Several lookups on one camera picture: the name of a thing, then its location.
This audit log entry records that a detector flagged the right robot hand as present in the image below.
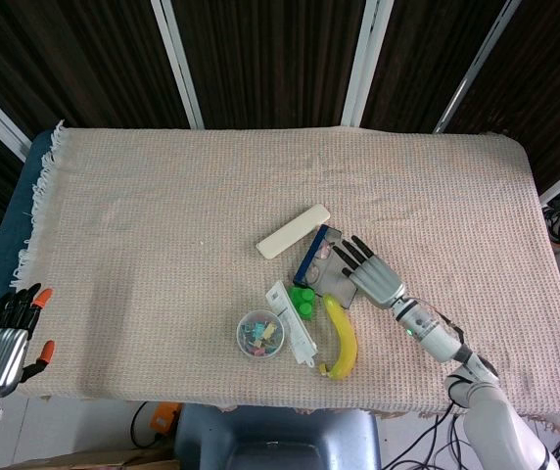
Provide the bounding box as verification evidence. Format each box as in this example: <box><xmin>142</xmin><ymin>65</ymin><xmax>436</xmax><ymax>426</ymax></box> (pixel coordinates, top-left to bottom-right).
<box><xmin>331</xmin><ymin>235</ymin><xmax>406</xmax><ymax>310</ymax></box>

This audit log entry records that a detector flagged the dark blue glasses case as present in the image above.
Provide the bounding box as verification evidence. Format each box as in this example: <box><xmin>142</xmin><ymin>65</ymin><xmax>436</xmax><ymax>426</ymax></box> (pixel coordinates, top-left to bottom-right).
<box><xmin>293</xmin><ymin>224</ymin><xmax>359</xmax><ymax>308</ymax></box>

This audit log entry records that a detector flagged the cream pencil case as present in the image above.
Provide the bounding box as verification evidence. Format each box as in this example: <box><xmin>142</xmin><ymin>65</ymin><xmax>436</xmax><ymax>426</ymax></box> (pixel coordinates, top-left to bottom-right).
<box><xmin>255</xmin><ymin>203</ymin><xmax>332</xmax><ymax>259</ymax></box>

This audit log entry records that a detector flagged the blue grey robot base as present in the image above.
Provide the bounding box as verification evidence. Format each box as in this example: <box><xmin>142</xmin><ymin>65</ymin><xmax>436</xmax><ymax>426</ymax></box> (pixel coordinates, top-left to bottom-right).
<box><xmin>174</xmin><ymin>403</ymin><xmax>383</xmax><ymax>470</ymax></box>

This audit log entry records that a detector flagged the brown cardboard box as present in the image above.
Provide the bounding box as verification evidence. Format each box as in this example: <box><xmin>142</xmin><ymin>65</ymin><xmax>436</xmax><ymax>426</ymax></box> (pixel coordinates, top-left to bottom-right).
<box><xmin>0</xmin><ymin>444</ymin><xmax>179</xmax><ymax>470</ymax></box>

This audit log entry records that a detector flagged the yellow toy banana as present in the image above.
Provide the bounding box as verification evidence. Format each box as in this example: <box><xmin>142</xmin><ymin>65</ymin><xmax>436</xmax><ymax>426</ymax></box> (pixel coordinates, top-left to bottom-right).
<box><xmin>317</xmin><ymin>293</ymin><xmax>359</xmax><ymax>382</ymax></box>

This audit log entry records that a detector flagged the green plastic toy block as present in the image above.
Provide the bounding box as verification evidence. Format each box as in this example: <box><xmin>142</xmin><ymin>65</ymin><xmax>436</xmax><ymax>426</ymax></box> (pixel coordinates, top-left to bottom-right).
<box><xmin>288</xmin><ymin>285</ymin><xmax>317</xmax><ymax>320</ymax></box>

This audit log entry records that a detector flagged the white packaged tube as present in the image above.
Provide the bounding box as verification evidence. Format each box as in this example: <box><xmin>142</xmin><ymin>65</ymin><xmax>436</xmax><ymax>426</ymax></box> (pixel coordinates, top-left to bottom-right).
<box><xmin>265</xmin><ymin>278</ymin><xmax>320</xmax><ymax>366</ymax></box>

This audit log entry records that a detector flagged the clear jar of binder clips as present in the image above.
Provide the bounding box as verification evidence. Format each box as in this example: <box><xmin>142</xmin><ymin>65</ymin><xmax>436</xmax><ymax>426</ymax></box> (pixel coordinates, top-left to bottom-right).
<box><xmin>236</xmin><ymin>307</ymin><xmax>286</xmax><ymax>362</ymax></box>

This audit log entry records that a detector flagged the orange object under table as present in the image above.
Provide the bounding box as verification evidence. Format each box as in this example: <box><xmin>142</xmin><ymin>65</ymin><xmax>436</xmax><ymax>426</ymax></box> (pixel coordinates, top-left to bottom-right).
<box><xmin>151</xmin><ymin>401</ymin><xmax>183</xmax><ymax>438</ymax></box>

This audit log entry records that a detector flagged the beige waffle tablecloth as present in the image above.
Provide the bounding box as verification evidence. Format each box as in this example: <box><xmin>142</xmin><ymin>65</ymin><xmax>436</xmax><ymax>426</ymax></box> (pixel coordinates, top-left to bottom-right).
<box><xmin>9</xmin><ymin>119</ymin><xmax>560</xmax><ymax>427</ymax></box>

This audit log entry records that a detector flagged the black cable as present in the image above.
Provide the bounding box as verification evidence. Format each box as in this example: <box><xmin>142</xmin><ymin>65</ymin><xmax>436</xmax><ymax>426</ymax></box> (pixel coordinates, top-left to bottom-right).
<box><xmin>129</xmin><ymin>401</ymin><xmax>163</xmax><ymax>448</ymax></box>
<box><xmin>385</xmin><ymin>405</ymin><xmax>472</xmax><ymax>470</ymax></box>

